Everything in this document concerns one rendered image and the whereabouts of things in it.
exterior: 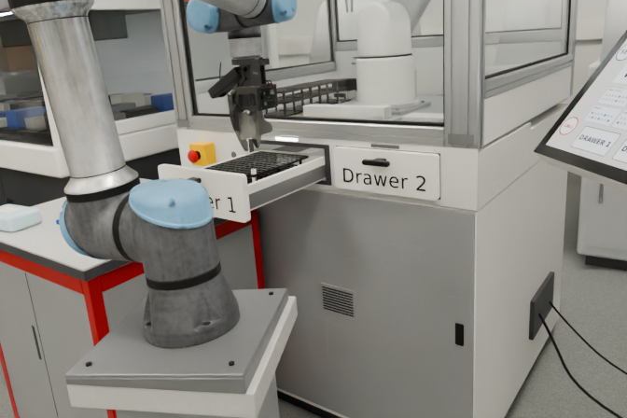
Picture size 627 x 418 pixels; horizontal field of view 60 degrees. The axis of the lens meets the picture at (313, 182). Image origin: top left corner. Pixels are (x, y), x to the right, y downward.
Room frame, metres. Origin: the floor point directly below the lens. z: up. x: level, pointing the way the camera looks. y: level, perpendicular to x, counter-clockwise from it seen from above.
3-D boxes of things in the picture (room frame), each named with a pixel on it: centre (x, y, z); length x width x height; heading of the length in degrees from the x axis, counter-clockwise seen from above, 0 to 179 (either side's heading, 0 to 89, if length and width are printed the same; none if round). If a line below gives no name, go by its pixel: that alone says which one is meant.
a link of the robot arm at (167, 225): (0.80, 0.22, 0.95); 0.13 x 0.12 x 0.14; 61
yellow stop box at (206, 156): (1.69, 0.35, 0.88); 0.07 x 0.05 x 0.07; 53
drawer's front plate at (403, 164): (1.31, -0.18, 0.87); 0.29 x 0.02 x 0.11; 53
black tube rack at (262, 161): (1.41, 0.15, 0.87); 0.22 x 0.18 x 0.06; 143
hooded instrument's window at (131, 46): (2.81, 1.23, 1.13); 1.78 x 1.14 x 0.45; 53
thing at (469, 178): (1.86, -0.25, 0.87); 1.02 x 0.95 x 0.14; 53
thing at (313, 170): (1.41, 0.14, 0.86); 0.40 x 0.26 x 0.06; 143
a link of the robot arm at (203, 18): (1.17, 0.16, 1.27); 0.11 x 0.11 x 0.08; 61
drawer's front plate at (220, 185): (1.25, 0.27, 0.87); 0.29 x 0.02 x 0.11; 53
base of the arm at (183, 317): (0.79, 0.21, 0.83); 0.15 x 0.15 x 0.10
